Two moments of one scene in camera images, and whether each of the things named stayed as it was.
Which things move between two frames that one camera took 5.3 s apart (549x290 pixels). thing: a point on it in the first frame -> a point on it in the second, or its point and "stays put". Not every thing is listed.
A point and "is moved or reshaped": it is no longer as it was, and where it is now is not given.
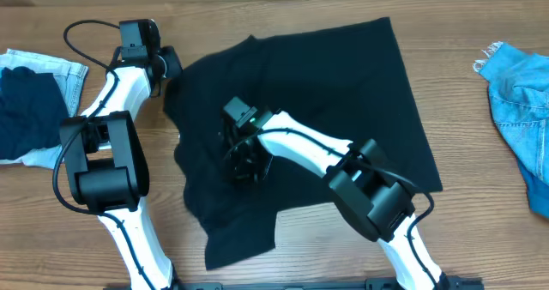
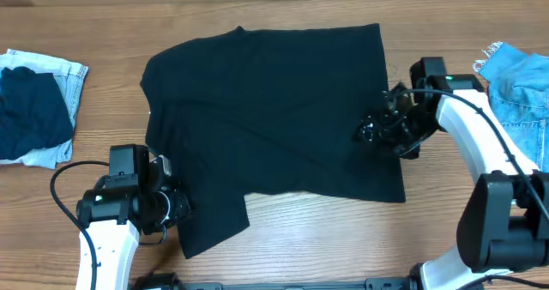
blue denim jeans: x=519 y=95 stays put
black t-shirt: x=346 y=81 is moved or reshaped
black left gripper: x=170 y=63 -> x=181 y=204
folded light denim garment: x=69 y=78 stays put
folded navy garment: x=33 y=108 stays put
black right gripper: x=244 y=163 -> x=382 y=124
